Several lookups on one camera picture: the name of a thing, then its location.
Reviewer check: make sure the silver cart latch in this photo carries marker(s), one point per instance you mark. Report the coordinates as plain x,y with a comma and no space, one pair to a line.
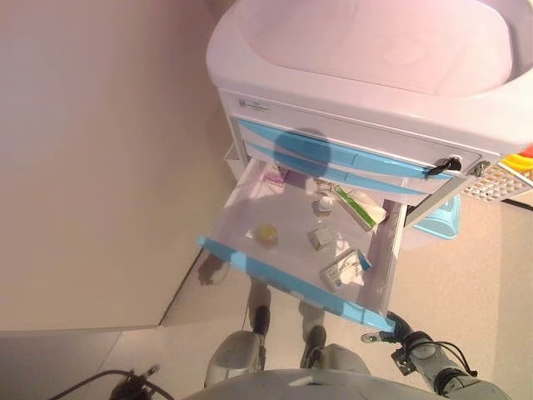
478,168

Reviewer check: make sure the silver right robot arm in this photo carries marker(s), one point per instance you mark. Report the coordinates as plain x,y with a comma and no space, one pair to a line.
433,362

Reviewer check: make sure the black cart key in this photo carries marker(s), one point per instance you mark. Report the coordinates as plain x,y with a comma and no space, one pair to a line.
445,166

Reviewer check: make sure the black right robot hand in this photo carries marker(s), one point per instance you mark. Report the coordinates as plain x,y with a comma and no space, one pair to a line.
397,331

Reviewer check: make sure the small grey medicine box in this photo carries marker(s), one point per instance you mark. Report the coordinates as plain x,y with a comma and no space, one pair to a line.
318,239

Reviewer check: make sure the green white medicine box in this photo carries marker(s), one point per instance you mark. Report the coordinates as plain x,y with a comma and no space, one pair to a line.
358,208

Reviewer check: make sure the yellow sharps container red lid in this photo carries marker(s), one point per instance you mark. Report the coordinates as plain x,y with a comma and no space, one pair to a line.
520,160

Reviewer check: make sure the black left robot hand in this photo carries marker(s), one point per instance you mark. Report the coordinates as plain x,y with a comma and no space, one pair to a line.
131,387

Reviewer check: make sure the white medical cart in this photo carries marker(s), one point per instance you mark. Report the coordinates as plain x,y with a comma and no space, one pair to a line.
354,54

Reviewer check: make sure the blue lidded waste bin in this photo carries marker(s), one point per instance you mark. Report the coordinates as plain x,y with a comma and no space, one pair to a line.
441,221

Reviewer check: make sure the right robot leg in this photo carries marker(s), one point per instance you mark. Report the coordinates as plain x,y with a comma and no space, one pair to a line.
329,354

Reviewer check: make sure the grey robot torso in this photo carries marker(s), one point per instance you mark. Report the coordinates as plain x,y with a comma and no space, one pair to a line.
300,385

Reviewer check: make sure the pink medicine box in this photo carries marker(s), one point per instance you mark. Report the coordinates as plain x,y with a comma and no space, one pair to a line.
275,176

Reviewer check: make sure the white side bin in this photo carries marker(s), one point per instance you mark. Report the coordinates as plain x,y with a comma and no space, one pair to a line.
232,154

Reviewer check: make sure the blue fronted medicine drawer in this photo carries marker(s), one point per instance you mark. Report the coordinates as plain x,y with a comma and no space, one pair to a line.
291,246

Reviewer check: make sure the blue fronted closed drawer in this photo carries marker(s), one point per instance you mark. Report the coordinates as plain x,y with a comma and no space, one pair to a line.
375,175

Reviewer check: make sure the blue fronted widest drawer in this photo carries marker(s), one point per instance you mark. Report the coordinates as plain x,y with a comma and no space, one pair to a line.
333,143

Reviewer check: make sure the blue white medicine box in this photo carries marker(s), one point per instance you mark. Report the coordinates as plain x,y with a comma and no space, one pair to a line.
343,271

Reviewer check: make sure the clear bottle yellow capsules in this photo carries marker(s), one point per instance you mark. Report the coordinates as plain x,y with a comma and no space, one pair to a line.
266,234

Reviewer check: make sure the small white medicine bottle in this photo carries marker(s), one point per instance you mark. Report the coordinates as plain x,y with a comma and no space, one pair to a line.
323,206

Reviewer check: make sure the orange print medicine box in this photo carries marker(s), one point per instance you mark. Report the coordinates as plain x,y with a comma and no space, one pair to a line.
324,186

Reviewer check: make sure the left robot leg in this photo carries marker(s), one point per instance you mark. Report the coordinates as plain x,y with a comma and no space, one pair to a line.
237,354

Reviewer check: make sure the robot leg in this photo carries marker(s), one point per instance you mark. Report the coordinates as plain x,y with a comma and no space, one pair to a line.
329,354
237,354

